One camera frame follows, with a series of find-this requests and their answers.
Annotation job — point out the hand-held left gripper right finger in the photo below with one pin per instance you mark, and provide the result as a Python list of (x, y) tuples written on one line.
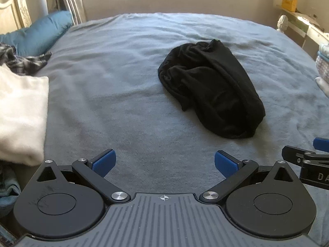
[(226, 163)]

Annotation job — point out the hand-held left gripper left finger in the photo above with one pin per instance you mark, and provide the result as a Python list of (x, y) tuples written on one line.
[(104, 162)]

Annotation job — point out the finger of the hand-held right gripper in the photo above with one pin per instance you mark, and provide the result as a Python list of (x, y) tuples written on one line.
[(303, 155), (321, 144)]

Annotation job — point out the black t-shirt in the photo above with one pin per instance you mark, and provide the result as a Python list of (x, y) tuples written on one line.
[(218, 95)]

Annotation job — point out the stack of folded clothes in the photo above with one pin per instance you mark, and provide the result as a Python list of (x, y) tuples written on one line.
[(323, 68)]

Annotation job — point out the grey-blue blanket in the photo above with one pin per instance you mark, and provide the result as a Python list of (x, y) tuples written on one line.
[(115, 95)]

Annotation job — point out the light blue folded garment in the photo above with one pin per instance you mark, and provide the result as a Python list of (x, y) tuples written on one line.
[(324, 56)]

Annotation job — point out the white cloth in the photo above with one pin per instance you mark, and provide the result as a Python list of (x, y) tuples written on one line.
[(20, 113)]

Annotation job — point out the white desk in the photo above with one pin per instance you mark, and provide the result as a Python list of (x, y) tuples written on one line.
[(316, 32)]

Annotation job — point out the white bedpost finial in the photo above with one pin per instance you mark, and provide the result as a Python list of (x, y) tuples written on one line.
[(282, 23)]

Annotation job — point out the black white plaid shirt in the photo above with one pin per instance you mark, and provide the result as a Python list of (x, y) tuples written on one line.
[(23, 61)]

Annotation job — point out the blue pillow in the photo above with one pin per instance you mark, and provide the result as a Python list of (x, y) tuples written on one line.
[(38, 33)]

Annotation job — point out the cream carved headboard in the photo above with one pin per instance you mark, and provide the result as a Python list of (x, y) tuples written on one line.
[(23, 7)]

